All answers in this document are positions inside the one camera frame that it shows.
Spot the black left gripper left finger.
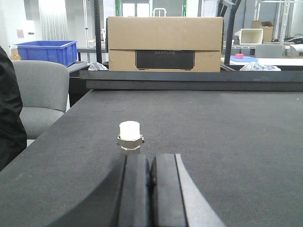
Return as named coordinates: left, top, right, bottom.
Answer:
left=117, top=155, right=151, bottom=227

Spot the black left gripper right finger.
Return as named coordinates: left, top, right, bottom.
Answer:
left=151, top=154, right=225, bottom=227

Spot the metal valve with white cap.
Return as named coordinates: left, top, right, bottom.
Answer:
left=117, top=121, right=144, bottom=155

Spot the large cardboard box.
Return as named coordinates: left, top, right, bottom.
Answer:
left=106, top=17, right=223, bottom=72

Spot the small brown cardboard box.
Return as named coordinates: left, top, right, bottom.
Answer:
left=251, top=20, right=273, bottom=42

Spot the person in black clothing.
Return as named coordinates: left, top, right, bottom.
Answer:
left=0, top=48, right=27, bottom=169

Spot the left crumpled plastic bag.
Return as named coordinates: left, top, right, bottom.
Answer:
left=88, top=62, right=108, bottom=71

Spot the crumpled plastic bag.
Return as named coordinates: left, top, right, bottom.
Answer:
left=239, top=62, right=281, bottom=71
left=88, top=62, right=108, bottom=71

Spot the grey fabric chair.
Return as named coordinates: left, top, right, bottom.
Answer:
left=12, top=60, right=69, bottom=140

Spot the right crumpled plastic bag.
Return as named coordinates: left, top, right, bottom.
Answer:
left=239, top=62, right=281, bottom=71

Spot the pink tape roll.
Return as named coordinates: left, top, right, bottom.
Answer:
left=235, top=53, right=244, bottom=59

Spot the light blue tray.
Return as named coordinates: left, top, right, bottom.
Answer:
left=230, top=56, right=258, bottom=64

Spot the blue plastic crate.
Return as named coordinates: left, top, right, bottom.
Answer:
left=16, top=40, right=78, bottom=67

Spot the white table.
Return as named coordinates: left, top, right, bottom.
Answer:
left=221, top=57, right=303, bottom=66

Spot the grey office chair back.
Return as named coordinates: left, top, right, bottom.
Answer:
left=255, top=44, right=283, bottom=58

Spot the white open bin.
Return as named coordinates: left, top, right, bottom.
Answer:
left=234, top=28, right=263, bottom=44

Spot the amber liquid bottle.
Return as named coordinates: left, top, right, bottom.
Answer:
left=10, top=45, right=22, bottom=61

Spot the black conveyor end rail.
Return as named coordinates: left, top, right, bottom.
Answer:
left=80, top=70, right=303, bottom=92

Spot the black angled post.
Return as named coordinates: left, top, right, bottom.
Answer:
left=223, top=0, right=241, bottom=65

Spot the black vertical post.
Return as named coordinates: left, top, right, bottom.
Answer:
left=93, top=0, right=102, bottom=63

